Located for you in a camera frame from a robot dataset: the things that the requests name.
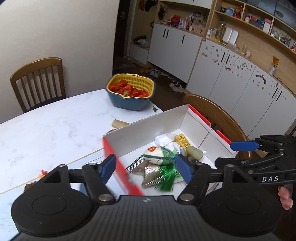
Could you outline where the yellow small carton box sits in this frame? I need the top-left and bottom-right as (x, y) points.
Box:
(174, 133), (191, 157)

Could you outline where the silver foil snack bag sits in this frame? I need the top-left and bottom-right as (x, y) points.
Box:
(126, 158), (162, 188)

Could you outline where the red white cardboard box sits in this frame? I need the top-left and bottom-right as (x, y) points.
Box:
(103, 105), (237, 196)

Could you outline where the person's right hand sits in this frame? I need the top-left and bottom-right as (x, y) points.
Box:
(277, 186), (293, 210)

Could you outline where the wooden chair near cabinets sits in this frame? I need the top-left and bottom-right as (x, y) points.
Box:
(184, 93), (251, 160)

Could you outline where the wooden roll on table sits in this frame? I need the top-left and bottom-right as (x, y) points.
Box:
(111, 120), (129, 128)

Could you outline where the yellow blue strawberry basket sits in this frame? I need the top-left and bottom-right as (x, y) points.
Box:
(105, 73), (156, 111)

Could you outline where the white wall cabinet unit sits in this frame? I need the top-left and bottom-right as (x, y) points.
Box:
(134, 1), (295, 138)

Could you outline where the wooden chair at wall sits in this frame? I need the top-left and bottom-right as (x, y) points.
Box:
(10, 57), (66, 113)

